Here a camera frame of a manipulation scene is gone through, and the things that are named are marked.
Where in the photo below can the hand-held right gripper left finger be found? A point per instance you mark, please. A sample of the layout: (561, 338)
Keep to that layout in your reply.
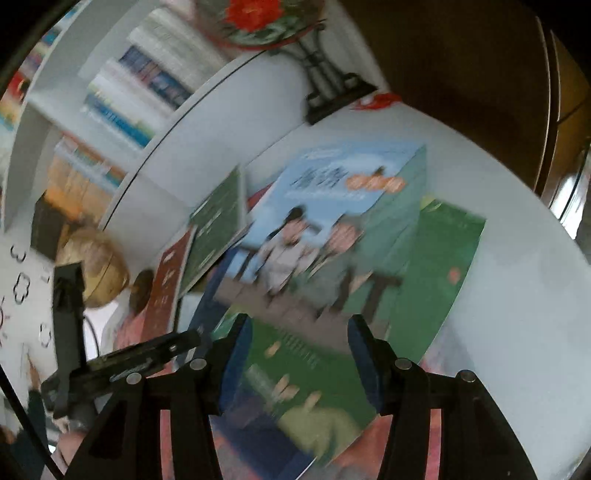
(238, 364)

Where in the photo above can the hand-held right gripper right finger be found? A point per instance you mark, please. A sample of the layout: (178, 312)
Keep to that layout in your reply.
(364, 364)

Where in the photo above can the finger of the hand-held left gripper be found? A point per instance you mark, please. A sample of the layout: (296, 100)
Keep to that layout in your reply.
(178, 345)

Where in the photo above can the maroon picture book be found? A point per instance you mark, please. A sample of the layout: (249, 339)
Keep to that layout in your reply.
(164, 295)

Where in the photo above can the bright green cover book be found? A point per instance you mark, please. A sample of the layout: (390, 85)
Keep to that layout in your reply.
(434, 277)

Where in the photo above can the dark green book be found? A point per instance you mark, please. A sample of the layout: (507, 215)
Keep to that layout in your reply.
(217, 226)

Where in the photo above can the light blue children cover book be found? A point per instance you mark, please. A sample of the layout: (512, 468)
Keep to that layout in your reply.
(314, 221)

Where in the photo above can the row of black books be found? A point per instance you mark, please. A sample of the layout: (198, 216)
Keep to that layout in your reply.
(48, 226)

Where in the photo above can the row of yellow spined books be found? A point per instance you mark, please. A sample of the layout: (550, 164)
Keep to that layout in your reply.
(87, 170)

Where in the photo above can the row of colourful books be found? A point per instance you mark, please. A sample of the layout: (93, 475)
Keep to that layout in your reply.
(27, 69)

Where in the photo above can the row of white spined books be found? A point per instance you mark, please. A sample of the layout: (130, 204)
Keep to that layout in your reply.
(157, 74)

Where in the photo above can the floral orange mat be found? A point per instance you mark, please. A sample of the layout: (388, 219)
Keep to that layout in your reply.
(129, 327)

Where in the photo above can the yellow globe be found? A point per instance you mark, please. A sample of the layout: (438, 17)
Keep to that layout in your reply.
(92, 263)

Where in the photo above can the red tassel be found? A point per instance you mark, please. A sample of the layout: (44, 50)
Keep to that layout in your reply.
(376, 101)

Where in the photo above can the black ornament stand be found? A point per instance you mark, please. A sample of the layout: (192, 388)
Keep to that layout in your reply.
(323, 78)

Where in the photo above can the brown wooden chair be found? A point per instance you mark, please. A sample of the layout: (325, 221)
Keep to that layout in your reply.
(461, 69)

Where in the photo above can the embroidered round fan ornament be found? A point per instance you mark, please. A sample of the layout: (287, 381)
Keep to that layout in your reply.
(258, 18)

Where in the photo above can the black cloud wall sticker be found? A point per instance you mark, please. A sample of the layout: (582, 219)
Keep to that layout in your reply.
(21, 287)
(18, 253)
(45, 334)

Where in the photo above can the red sun wall sticker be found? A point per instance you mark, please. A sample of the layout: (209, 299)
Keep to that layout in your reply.
(2, 321)

